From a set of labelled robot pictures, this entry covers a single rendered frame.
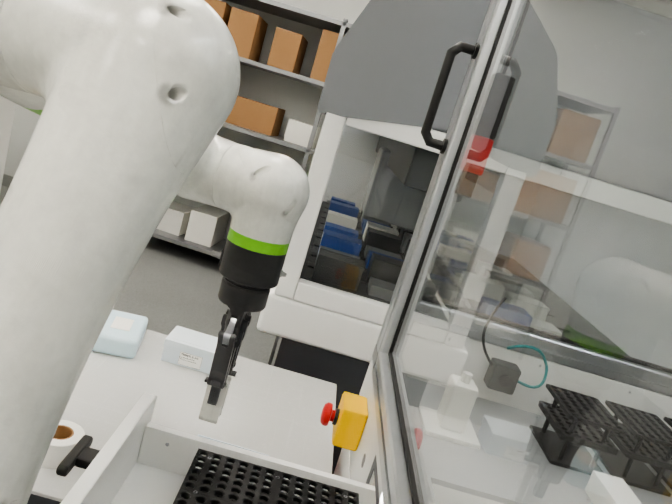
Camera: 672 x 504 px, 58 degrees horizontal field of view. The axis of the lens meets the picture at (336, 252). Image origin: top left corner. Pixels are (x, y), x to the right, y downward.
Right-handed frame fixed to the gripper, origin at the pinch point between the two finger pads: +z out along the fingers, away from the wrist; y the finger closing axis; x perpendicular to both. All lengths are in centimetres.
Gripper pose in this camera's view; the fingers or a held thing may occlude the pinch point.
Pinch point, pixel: (215, 397)
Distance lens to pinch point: 100.6
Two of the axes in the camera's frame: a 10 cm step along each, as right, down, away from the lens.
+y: -0.5, 2.1, -9.8
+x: 9.6, 2.9, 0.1
